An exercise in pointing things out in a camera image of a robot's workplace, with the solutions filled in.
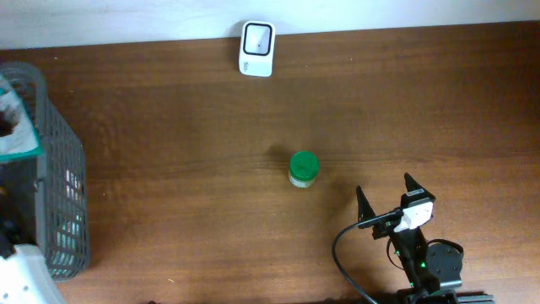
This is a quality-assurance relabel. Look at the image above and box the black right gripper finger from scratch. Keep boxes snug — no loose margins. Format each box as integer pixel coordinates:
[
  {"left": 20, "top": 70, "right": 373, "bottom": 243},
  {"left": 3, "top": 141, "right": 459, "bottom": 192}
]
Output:
[
  {"left": 356, "top": 186, "right": 376, "bottom": 229},
  {"left": 404, "top": 173, "right": 436, "bottom": 202}
]

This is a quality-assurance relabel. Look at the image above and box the green lid jar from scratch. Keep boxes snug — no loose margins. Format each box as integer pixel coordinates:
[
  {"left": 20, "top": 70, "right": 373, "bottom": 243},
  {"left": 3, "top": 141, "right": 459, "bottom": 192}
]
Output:
[{"left": 289, "top": 150, "right": 319, "bottom": 188}]

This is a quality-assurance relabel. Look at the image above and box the green glove package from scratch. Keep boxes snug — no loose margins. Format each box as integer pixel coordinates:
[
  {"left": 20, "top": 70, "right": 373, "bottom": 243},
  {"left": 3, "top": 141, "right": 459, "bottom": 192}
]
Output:
[{"left": 1, "top": 76, "right": 43, "bottom": 163}]

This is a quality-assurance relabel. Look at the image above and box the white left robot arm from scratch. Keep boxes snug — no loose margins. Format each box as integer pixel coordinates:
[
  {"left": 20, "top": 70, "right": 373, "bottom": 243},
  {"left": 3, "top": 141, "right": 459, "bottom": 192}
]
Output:
[{"left": 1, "top": 244, "right": 66, "bottom": 304}]

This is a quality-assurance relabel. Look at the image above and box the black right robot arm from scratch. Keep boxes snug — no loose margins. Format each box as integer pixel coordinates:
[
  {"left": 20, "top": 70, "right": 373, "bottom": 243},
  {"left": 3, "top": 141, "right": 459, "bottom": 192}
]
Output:
[{"left": 356, "top": 173, "right": 494, "bottom": 304}]

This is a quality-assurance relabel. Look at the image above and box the white barcode scanner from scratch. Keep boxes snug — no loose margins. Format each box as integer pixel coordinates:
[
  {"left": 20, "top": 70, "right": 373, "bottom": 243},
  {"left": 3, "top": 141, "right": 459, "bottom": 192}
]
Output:
[{"left": 239, "top": 20, "right": 276, "bottom": 78}]

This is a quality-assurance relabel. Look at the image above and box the grey plastic basket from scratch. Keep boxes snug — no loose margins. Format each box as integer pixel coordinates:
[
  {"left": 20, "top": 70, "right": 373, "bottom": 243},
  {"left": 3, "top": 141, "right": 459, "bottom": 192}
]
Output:
[{"left": 1, "top": 62, "right": 90, "bottom": 282}]

